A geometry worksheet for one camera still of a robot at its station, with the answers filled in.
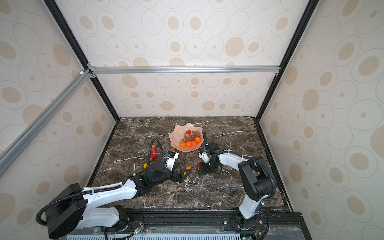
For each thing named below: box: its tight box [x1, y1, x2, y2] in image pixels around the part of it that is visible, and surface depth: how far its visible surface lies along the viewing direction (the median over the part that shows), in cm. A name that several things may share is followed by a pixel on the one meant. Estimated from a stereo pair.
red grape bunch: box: [181, 130, 202, 143], surface depth 105 cm
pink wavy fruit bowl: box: [168, 122, 204, 152], surface depth 108 cm
